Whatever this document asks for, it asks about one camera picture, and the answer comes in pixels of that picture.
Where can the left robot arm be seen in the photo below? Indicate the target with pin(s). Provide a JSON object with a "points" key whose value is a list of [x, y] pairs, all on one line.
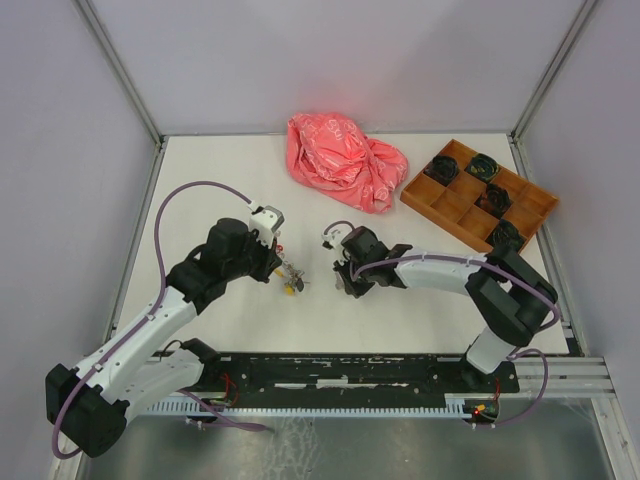
{"points": [[93, 402]]}

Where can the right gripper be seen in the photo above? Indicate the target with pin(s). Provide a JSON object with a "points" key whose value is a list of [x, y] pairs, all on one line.
{"points": [[356, 290]]}

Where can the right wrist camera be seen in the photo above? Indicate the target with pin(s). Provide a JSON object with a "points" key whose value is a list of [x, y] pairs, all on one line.
{"points": [[332, 239]]}

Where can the aluminium frame rail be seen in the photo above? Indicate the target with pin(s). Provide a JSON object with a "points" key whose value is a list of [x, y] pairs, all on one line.
{"points": [[568, 377]]}

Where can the pink crumpled cloth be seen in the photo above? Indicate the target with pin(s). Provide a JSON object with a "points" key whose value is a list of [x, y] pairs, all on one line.
{"points": [[329, 153]]}

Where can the black roll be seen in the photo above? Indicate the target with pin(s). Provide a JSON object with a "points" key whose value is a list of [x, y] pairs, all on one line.
{"points": [[505, 233], [443, 169], [483, 168], [495, 200]]}

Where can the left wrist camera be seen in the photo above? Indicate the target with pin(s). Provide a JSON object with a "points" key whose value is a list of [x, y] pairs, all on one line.
{"points": [[265, 221]]}

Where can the wooden compartment tray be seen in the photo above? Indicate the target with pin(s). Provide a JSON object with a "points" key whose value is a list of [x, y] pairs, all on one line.
{"points": [[453, 208]]}

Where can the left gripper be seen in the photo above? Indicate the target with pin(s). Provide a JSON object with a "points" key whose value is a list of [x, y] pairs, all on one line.
{"points": [[270, 258]]}

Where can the metal keyring with keys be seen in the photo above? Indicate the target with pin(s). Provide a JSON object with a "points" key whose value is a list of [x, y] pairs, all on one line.
{"points": [[294, 281]]}

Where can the black roll bottom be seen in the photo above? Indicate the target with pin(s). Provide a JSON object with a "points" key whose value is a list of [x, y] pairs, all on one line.
{"points": [[505, 233]]}

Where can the black roll top left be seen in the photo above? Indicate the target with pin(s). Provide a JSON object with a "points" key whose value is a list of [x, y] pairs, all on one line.
{"points": [[443, 169]]}

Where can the black roll middle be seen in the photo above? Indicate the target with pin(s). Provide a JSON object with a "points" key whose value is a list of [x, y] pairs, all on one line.
{"points": [[495, 200]]}

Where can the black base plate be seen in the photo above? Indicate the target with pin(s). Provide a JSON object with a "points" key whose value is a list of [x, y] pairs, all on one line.
{"points": [[250, 374]]}

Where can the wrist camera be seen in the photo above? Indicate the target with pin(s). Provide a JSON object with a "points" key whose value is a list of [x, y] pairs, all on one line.
{"points": [[332, 239], [265, 221]]}

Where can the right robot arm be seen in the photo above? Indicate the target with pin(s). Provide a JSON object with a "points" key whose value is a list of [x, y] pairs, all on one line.
{"points": [[514, 300]]}

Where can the black roll top right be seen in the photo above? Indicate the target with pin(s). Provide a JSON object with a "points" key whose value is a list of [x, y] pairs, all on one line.
{"points": [[483, 168]]}

